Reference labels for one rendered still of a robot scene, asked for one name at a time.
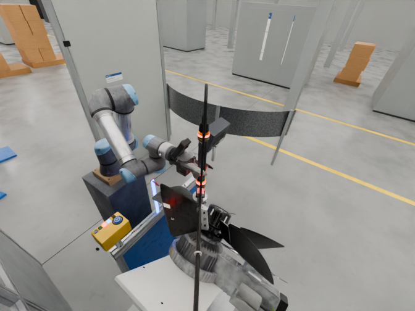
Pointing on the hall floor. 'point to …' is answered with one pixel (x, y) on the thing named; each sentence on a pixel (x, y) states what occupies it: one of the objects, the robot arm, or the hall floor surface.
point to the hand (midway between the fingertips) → (207, 168)
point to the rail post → (122, 265)
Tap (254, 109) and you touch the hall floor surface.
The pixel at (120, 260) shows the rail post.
